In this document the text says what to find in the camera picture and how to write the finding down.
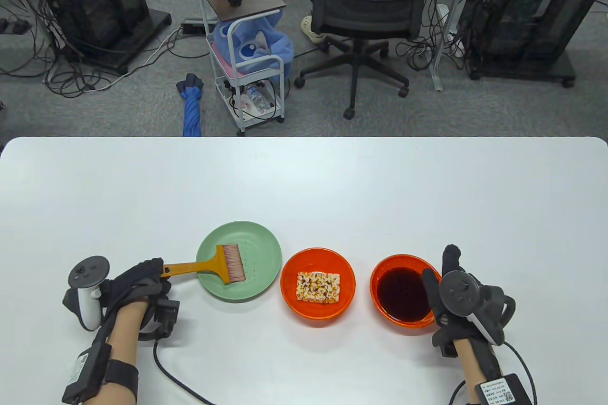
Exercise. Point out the person's right hand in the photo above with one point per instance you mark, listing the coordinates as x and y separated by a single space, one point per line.
451 258

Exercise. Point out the person's left hand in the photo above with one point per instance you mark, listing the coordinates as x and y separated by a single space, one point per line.
133 281

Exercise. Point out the grey tracking controller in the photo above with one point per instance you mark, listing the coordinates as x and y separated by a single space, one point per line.
89 272
458 293

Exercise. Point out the dark soy sauce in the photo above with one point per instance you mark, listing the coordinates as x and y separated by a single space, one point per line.
399 293

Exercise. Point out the rectangular puffed rice cake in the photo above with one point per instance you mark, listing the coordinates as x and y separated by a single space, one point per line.
319 287

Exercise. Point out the person's left forearm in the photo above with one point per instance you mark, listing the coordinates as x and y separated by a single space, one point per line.
123 334

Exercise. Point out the person's right forearm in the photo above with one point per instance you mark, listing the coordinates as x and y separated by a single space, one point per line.
475 362

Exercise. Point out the orange bowl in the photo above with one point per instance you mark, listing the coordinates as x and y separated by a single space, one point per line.
378 268
294 303

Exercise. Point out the black labelled sensor box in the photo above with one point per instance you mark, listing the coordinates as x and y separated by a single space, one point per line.
85 372
503 390

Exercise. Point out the green plate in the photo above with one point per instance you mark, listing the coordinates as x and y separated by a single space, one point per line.
261 253

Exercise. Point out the blue folded umbrella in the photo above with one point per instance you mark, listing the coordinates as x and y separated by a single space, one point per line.
192 110

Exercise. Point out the white metal table leg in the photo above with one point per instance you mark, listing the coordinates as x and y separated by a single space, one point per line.
436 77

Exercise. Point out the clear water bottle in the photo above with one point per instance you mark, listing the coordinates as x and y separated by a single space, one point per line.
258 98

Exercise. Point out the pink cushion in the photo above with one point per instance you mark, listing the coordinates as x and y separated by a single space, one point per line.
223 61

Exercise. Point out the blue plush toy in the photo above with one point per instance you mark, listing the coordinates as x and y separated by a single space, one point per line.
268 44

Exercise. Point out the black power adapter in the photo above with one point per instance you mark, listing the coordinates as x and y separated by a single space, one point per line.
19 26

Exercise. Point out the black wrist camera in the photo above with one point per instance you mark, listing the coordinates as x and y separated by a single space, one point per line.
444 342
166 317

